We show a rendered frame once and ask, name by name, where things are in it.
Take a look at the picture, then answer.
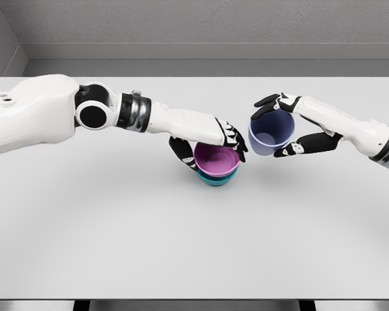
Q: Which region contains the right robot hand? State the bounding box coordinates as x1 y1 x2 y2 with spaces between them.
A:
253 93 344 158

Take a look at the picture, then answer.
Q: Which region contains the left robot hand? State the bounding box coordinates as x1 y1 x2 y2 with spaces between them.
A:
168 109 249 172

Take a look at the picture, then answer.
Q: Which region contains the purple bowl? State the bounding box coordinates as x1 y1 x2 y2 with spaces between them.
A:
193 142 241 177

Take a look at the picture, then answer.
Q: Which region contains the blue cup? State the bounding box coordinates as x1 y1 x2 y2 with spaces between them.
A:
248 109 295 157

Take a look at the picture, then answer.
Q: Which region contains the teal bowl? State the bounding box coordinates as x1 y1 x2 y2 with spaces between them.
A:
196 167 239 189

